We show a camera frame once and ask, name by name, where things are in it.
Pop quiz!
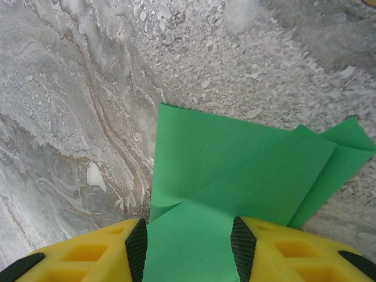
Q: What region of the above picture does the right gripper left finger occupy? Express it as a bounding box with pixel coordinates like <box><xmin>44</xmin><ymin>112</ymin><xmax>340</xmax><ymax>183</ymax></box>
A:
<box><xmin>0</xmin><ymin>217</ymin><xmax>148</xmax><ymax>282</ymax></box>

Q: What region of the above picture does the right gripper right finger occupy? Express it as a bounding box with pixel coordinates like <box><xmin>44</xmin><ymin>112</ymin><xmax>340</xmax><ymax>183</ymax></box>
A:
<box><xmin>230</xmin><ymin>216</ymin><xmax>366</xmax><ymax>282</ymax></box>

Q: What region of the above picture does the green paper sheet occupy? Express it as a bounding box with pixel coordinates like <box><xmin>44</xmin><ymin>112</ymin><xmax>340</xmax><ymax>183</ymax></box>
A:
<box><xmin>142</xmin><ymin>102</ymin><xmax>376</xmax><ymax>282</ymax></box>

